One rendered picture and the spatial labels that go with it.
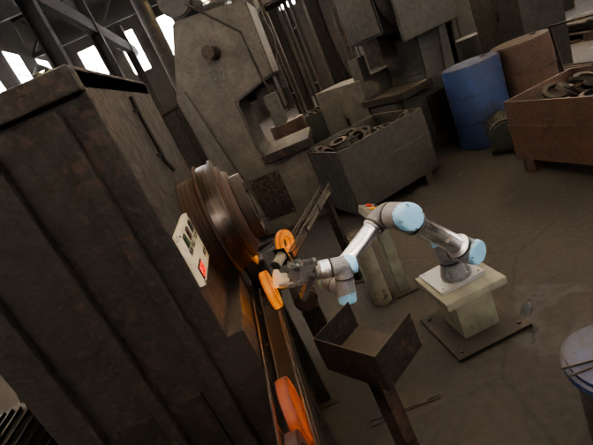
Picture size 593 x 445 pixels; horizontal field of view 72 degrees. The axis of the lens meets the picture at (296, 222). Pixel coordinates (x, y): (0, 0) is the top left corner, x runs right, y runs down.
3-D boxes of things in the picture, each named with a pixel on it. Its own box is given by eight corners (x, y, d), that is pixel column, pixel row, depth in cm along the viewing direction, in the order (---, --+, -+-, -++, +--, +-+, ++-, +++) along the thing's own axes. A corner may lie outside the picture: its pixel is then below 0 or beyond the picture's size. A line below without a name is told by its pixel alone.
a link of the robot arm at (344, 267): (360, 276, 159) (357, 255, 158) (333, 282, 158) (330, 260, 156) (355, 271, 167) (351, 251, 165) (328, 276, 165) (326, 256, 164)
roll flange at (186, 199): (223, 301, 154) (161, 190, 139) (223, 256, 198) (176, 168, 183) (247, 290, 154) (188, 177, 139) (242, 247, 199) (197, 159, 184)
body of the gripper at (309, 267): (285, 260, 161) (314, 254, 162) (288, 280, 164) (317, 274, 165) (288, 268, 154) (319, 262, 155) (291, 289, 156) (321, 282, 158)
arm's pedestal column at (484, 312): (482, 290, 237) (470, 253, 228) (532, 326, 199) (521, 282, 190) (420, 321, 234) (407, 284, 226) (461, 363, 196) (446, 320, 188)
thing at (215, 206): (247, 290, 154) (188, 177, 139) (242, 247, 199) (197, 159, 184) (263, 282, 154) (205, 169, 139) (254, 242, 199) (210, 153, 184)
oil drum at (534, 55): (530, 132, 428) (511, 47, 399) (494, 129, 484) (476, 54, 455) (580, 109, 429) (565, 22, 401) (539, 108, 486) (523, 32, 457)
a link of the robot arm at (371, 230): (375, 195, 188) (310, 279, 177) (390, 196, 178) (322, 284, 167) (389, 212, 192) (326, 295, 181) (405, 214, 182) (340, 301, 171)
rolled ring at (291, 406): (299, 426, 102) (287, 432, 102) (319, 452, 113) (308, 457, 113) (280, 364, 116) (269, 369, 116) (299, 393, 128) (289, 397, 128)
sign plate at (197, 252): (199, 287, 126) (171, 237, 120) (204, 257, 150) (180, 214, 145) (206, 284, 126) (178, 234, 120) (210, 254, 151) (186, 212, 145)
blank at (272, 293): (261, 288, 149) (269, 283, 149) (256, 267, 163) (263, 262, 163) (278, 317, 156) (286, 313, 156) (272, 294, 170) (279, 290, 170)
